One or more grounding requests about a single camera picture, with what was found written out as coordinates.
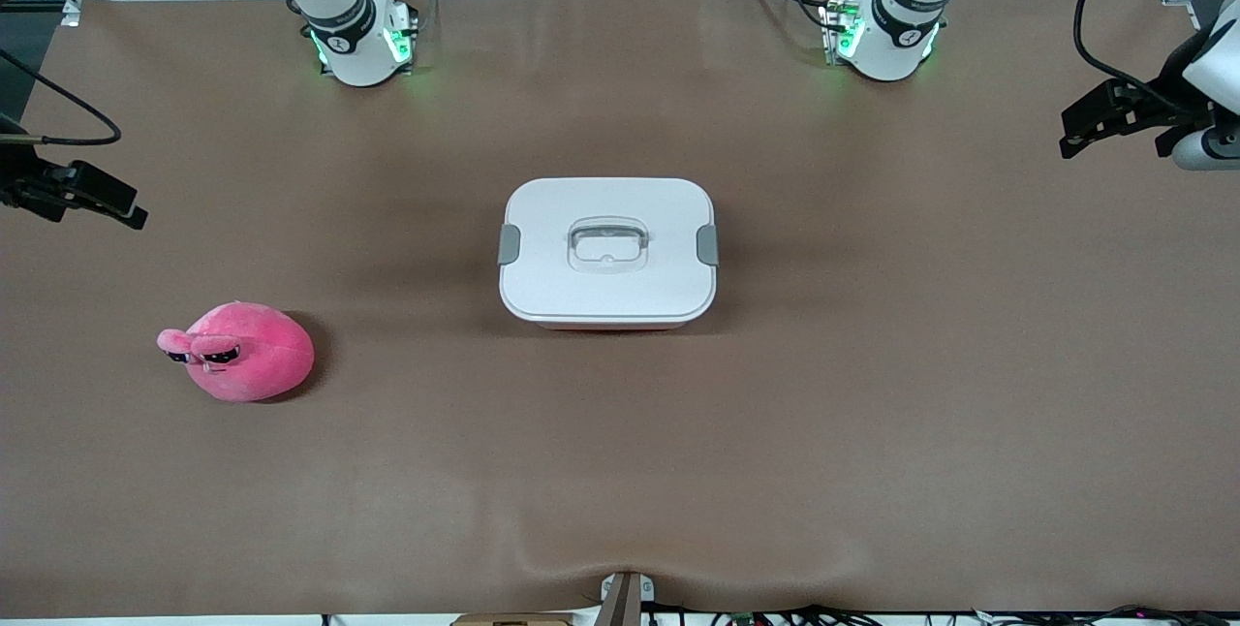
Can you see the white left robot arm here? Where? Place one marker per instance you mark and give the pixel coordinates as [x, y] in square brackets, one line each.
[891, 45]

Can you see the brown table mat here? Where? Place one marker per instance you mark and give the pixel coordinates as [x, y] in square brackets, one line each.
[620, 471]

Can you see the white box lid grey latches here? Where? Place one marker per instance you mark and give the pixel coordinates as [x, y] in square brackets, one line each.
[610, 287]

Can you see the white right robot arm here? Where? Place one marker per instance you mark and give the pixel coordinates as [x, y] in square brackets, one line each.
[358, 54]

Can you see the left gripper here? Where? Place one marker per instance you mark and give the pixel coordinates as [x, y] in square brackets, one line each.
[1159, 109]

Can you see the pink plush toy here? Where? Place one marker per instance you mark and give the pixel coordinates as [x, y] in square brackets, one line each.
[257, 359]

